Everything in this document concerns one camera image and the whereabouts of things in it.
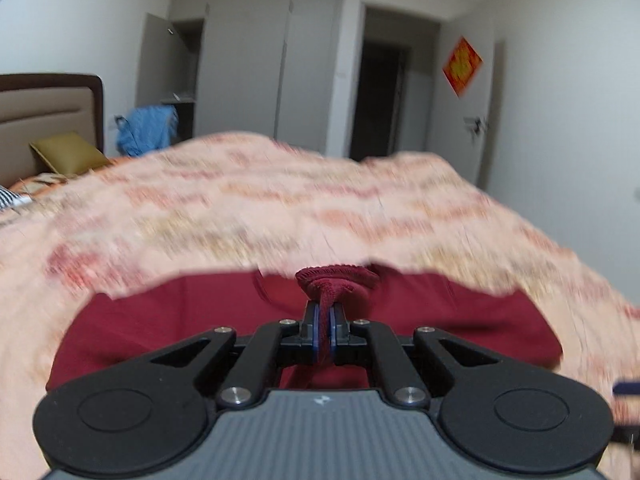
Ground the brown padded bed headboard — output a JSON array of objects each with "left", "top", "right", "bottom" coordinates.
[{"left": 0, "top": 73, "right": 105, "bottom": 188}]

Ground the light blue clothing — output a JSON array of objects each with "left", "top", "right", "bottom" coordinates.
[{"left": 116, "top": 105, "right": 179, "bottom": 157}]

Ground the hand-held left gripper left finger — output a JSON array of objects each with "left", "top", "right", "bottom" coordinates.
[{"left": 149, "top": 300, "right": 321, "bottom": 409}]

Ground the grey wardrobe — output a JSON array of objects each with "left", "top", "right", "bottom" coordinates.
[{"left": 167, "top": 0, "right": 347, "bottom": 157}]

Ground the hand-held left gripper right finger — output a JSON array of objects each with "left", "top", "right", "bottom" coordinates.
[{"left": 329, "top": 301, "right": 502, "bottom": 409}]

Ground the dark red garment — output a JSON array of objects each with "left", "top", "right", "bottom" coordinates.
[{"left": 46, "top": 264, "right": 563, "bottom": 393}]

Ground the open grey wardrobe door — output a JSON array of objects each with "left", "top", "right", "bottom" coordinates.
[{"left": 136, "top": 12, "right": 173, "bottom": 111}]

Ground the white room door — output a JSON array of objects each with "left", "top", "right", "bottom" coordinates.
[{"left": 427, "top": 7, "right": 506, "bottom": 191}]

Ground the dark doorway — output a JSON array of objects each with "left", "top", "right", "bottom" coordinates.
[{"left": 349, "top": 2, "right": 443, "bottom": 163}]

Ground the olive green pillow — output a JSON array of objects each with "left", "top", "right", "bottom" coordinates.
[{"left": 29, "top": 132, "right": 112, "bottom": 177}]

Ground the red diamond door decoration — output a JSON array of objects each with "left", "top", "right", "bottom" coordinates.
[{"left": 442, "top": 36, "right": 484, "bottom": 98}]

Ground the floral peach blanket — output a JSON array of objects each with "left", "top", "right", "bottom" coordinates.
[{"left": 0, "top": 132, "right": 640, "bottom": 480}]

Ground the black white striped pillow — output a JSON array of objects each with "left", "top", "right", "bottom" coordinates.
[{"left": 0, "top": 184, "right": 31, "bottom": 213}]

